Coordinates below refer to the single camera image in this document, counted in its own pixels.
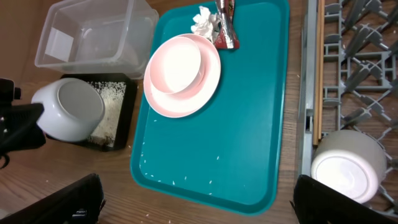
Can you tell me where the black plastic tray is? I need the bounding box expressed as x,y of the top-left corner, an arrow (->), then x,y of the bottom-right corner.
62,73 -> 137,152

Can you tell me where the teal serving tray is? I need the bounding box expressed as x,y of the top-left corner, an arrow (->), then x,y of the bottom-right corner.
130,0 -> 290,215

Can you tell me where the grey bowl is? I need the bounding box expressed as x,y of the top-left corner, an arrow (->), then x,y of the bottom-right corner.
31,78 -> 105,142

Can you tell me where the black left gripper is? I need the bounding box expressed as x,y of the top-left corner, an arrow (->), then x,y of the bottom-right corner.
1,78 -> 46,168

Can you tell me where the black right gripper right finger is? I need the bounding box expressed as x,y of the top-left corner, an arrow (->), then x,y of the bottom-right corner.
290,175 -> 397,224

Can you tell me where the clear plastic container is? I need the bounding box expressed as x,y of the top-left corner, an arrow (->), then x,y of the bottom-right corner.
35,0 -> 159,80

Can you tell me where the red foil snack wrapper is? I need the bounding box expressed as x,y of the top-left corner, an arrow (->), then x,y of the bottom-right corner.
214,0 -> 240,49

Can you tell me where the cream paper cup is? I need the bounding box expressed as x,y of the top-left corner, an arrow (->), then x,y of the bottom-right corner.
311,129 -> 387,203

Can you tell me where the rice and food waste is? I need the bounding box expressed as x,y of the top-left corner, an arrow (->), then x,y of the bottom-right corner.
87,82 -> 126,147

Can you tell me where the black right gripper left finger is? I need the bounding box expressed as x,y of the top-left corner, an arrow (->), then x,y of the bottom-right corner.
1,173 -> 106,224

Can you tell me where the pink plate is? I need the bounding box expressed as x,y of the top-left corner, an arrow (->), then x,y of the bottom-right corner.
144,34 -> 221,118

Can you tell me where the pink bowl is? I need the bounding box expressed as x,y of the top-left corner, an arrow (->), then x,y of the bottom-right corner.
144,36 -> 205,95

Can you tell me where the crumpled white tissue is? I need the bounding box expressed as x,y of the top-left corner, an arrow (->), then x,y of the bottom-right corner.
191,6 -> 220,44

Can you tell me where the wooden chopstick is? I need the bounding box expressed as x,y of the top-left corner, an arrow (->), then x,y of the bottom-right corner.
318,0 -> 325,139
313,0 -> 322,146

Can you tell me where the grey dishwasher rack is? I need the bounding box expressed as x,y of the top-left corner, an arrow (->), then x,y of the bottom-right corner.
296,0 -> 397,218

